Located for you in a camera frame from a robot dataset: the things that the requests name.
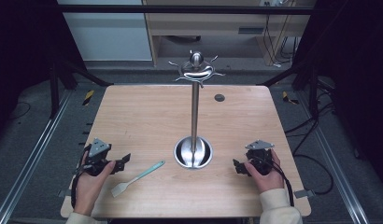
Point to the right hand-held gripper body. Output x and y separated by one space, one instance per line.
260 155

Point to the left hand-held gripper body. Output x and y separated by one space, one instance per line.
97 155

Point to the steel utensil stand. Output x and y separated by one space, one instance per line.
195 124

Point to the person's right hand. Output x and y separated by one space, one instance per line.
269 182

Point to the person's left hand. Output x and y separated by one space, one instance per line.
90 186

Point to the yellow black striped tape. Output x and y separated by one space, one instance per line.
287 97
88 97

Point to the grey table grommet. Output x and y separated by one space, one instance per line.
219 98

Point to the black metal stand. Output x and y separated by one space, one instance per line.
312 90
55 90

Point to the white cabinet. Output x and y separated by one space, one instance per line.
108 34

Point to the grey table bracket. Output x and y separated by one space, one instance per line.
64 193
304 193

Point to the aluminium floor rail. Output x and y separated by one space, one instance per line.
31 155
336 161

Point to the black horizontal frame bar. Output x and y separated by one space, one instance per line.
180 9

